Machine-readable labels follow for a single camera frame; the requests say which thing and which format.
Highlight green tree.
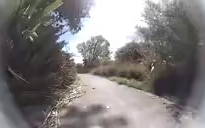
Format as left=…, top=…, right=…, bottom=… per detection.
left=76, top=34, right=113, bottom=68

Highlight dry brown hedge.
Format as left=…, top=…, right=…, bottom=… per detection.
left=91, top=62, right=151, bottom=82

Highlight grass strip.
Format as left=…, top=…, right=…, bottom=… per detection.
left=106, top=75, right=156, bottom=94

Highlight grey dirt path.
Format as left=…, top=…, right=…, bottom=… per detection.
left=58, top=73, right=191, bottom=128

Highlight dry reed stalks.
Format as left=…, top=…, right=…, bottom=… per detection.
left=39, top=59, right=84, bottom=128

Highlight dark green trees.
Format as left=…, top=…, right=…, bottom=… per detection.
left=114, top=0, right=205, bottom=99

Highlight dense green bushes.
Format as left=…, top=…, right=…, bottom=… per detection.
left=0, top=0, right=91, bottom=108

